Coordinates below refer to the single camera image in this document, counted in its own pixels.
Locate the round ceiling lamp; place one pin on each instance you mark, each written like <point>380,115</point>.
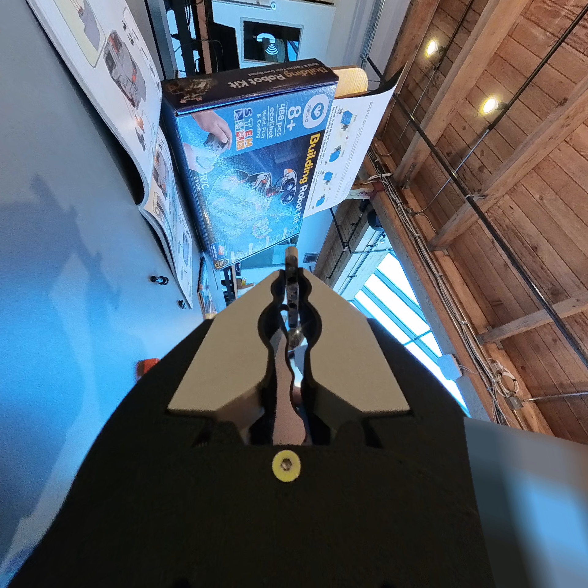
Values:
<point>432,47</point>
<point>489,105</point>

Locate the white printed paper sheet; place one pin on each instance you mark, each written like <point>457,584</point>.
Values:
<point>353,147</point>

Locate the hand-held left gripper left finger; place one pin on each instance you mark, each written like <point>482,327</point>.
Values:
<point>220,363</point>

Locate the small colourful booklet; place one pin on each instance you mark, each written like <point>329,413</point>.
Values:
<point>205,289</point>

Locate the light wooden board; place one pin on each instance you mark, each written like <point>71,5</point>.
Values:
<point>353,80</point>

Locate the open instruction booklet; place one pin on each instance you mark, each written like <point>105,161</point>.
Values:
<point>124,82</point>

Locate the grey desk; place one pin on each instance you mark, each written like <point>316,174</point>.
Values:
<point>69,275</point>

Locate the blue robot kit box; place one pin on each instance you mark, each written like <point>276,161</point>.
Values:
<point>239,183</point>

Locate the black ceiling pipe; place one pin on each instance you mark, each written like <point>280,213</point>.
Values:
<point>459,177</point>

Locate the dark screen with white symbol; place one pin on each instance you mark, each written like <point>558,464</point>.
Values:
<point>271,40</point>

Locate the long black connector pin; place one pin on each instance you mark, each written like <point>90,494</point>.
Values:
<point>159,279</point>

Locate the white wall box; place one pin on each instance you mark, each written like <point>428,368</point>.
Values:
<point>449,366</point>

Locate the orange toy connector piece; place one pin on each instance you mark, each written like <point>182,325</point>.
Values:
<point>146,370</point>

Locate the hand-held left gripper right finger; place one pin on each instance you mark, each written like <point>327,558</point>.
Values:
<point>353,367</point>

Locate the grey toy beam with holes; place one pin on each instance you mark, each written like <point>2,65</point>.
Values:
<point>292,294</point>

